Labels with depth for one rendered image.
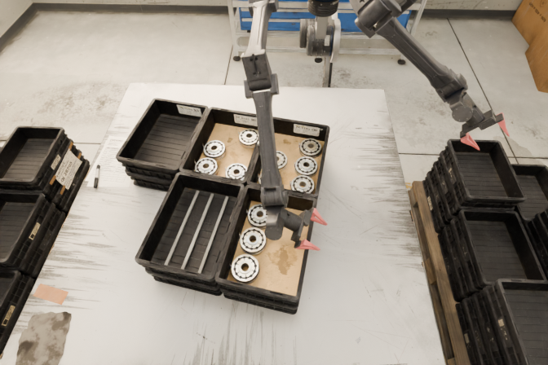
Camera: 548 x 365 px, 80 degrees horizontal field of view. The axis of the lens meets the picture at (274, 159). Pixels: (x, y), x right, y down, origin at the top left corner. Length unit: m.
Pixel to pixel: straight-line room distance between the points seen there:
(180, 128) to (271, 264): 0.84
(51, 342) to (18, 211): 1.03
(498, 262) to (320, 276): 1.03
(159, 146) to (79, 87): 2.08
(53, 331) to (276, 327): 0.83
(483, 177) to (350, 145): 0.82
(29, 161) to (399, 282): 2.14
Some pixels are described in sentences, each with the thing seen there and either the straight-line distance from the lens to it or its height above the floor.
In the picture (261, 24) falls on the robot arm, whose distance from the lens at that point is 1.20.
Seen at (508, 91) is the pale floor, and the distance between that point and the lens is 3.77.
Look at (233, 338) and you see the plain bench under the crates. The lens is 1.39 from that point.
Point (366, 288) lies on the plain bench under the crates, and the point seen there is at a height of 0.70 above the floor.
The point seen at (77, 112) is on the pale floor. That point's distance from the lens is 3.44.
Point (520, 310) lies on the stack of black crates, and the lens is 1.94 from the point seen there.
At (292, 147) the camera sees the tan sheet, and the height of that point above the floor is 0.83.
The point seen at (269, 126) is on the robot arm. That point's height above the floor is 1.29.
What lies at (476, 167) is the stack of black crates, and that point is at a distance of 2.26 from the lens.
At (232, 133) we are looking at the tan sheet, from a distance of 1.67.
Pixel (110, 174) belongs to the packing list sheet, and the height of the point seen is 0.70.
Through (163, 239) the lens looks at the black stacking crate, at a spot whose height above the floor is 0.83.
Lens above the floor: 2.07
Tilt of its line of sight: 53 degrees down
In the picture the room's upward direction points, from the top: 1 degrees counter-clockwise
